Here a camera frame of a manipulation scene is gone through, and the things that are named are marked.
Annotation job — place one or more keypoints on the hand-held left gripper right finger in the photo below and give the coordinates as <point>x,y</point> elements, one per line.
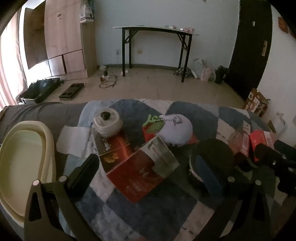
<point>208,173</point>

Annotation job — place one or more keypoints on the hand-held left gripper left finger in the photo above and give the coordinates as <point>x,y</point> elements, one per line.
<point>83,173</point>

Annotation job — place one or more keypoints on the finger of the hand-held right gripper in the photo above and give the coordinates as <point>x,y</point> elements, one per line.
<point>284,144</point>
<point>263,150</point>

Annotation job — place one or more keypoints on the small red box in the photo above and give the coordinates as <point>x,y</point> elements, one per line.
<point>256,139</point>

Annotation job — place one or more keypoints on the dark brown box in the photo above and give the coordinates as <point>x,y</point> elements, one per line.
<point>113,150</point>

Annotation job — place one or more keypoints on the purple plush toy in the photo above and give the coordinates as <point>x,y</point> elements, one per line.
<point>175,134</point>

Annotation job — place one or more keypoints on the red silver box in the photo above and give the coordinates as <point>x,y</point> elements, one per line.
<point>136,178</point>

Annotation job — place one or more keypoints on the white round container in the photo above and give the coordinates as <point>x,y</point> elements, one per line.
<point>108,126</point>

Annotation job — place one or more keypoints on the cream plastic basin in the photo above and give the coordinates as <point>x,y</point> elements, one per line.
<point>18,157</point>

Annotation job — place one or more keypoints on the clear plastic packaging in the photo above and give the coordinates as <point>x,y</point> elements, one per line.
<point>281,122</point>

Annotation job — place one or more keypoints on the white tissue sheet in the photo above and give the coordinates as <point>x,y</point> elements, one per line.
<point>74,139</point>

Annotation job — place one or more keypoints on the printed cardboard box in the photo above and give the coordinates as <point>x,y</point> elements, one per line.
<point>255,103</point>

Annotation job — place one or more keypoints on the blue chequered blanket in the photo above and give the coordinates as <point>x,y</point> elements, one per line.
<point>143,215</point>

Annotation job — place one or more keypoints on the black foam tray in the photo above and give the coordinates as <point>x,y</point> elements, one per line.
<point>71,91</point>

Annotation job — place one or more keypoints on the black bag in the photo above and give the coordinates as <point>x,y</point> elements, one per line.
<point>220,74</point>

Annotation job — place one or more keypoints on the dark open suitcase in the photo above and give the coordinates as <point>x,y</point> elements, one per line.
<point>39,89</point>

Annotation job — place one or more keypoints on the pink plastic bag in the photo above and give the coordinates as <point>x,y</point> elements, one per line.
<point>205,73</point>

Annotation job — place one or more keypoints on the pile of clothes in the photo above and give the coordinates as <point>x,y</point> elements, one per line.
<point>187,72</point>

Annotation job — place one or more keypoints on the black door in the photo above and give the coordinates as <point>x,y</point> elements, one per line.
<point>249,46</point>

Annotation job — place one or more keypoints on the grey plastic bag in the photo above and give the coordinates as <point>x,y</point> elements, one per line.
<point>199,64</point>

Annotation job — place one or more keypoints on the pink curtain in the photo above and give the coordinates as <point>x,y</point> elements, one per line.
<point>9,69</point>

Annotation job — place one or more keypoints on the small pink packet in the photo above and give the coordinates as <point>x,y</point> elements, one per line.
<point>188,29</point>

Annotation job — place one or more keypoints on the wooden wardrobe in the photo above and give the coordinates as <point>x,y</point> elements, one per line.
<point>62,27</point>

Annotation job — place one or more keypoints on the black folding table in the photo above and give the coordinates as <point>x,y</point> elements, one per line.
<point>157,28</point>

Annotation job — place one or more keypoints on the white hanging bag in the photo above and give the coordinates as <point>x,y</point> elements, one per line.
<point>86,15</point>

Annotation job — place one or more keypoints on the red wall ornament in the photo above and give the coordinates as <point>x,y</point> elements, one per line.
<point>282,24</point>

